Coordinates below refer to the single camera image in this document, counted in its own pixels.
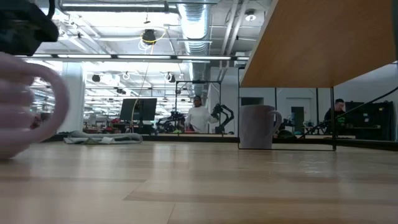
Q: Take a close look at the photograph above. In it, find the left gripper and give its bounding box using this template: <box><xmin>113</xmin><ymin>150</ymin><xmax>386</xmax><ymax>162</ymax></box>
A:
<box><xmin>0</xmin><ymin>0</ymin><xmax>60</xmax><ymax>57</ymax></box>

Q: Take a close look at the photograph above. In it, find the lilac ceramic mug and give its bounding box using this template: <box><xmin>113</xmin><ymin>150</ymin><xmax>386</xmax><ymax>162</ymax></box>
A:
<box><xmin>0</xmin><ymin>52</ymin><xmax>70</xmax><ymax>160</ymax></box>

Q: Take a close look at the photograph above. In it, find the blue-grey ceramic mug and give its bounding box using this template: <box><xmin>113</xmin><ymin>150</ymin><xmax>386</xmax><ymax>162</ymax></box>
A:
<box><xmin>239</xmin><ymin>104</ymin><xmax>283</xmax><ymax>150</ymax></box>

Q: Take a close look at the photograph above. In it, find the wooden shelf with black legs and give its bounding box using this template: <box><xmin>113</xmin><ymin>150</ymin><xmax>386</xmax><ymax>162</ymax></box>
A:
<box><xmin>238</xmin><ymin>0</ymin><xmax>398</xmax><ymax>152</ymax></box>

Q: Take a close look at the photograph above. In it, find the white square pillar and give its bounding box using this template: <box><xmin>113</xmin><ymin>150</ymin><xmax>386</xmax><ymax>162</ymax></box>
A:
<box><xmin>57</xmin><ymin>61</ymin><xmax>86</xmax><ymax>134</ymax></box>

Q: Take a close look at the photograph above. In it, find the folded grey cloth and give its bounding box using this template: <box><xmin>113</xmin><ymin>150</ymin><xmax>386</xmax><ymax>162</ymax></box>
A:
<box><xmin>63</xmin><ymin>130</ymin><xmax>144</xmax><ymax>146</ymax></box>

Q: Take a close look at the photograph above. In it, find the black background monitor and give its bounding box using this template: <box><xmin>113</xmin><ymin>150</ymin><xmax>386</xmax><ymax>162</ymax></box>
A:
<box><xmin>119</xmin><ymin>98</ymin><xmax>158</xmax><ymax>123</ymax></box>

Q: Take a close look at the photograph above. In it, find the long ceiling light bar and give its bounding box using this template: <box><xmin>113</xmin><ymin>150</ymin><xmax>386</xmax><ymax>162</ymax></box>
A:
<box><xmin>15</xmin><ymin>54</ymin><xmax>251</xmax><ymax>62</ymax></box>

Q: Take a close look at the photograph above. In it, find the person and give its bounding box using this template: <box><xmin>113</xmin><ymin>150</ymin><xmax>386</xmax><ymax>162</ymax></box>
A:
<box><xmin>185</xmin><ymin>95</ymin><xmax>218</xmax><ymax>133</ymax></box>
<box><xmin>323</xmin><ymin>98</ymin><xmax>348</xmax><ymax>132</ymax></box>

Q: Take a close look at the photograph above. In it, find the black cabinet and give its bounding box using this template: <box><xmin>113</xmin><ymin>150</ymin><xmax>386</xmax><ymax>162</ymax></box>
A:
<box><xmin>345</xmin><ymin>100</ymin><xmax>395</xmax><ymax>141</ymax></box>

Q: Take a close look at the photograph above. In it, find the black ceiling device yellow cable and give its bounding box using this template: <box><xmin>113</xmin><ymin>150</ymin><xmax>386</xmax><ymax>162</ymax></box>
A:
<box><xmin>141</xmin><ymin>28</ymin><xmax>158</xmax><ymax>46</ymax></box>

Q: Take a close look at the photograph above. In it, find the silver ventilation duct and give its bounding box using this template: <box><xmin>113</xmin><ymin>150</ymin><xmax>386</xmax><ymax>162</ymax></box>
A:
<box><xmin>176</xmin><ymin>0</ymin><xmax>215</xmax><ymax>100</ymax></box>

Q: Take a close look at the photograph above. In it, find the black aluminium table frame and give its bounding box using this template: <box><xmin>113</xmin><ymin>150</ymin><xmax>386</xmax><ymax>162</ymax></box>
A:
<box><xmin>43</xmin><ymin>133</ymin><xmax>398</xmax><ymax>152</ymax></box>

